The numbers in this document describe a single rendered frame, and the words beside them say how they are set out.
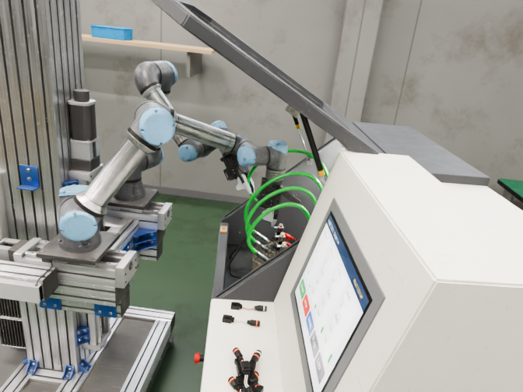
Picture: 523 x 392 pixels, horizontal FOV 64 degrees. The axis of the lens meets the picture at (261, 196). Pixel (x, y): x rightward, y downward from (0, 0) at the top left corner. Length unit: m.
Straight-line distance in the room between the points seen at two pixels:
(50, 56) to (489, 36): 3.83
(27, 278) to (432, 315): 1.40
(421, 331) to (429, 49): 3.88
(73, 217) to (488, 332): 1.20
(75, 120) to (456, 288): 1.50
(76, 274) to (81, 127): 0.57
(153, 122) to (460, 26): 3.57
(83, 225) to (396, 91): 3.52
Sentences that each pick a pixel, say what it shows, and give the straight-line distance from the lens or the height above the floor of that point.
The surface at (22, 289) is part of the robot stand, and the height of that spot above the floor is 0.93.
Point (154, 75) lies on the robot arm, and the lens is 1.94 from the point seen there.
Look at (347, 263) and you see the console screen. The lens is 0.99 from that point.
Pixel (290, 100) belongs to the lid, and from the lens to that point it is 1.23.
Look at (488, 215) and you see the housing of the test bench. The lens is 1.27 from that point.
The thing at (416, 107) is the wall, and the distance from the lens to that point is 4.52.
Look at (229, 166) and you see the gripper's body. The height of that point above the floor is 1.29.
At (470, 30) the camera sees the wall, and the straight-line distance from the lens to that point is 4.57.
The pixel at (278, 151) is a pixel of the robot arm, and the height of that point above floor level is 1.44.
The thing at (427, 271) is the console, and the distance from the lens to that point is 0.73.
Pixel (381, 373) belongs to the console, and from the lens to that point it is 0.80.
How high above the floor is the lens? 1.88
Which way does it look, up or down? 22 degrees down
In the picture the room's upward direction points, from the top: 6 degrees clockwise
